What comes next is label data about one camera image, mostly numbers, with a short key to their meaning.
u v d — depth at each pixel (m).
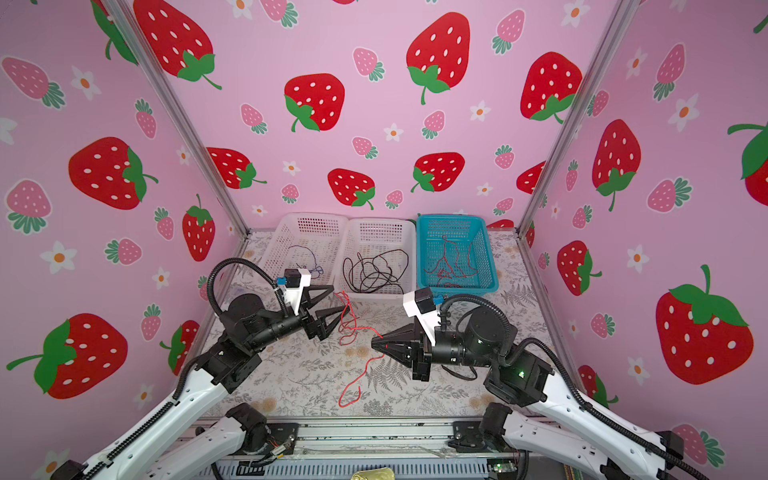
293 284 0.57
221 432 0.60
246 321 0.51
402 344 0.52
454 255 1.14
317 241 1.18
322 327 0.59
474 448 0.73
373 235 1.22
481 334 0.41
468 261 1.11
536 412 0.45
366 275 1.07
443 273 1.07
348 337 0.63
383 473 0.66
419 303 0.45
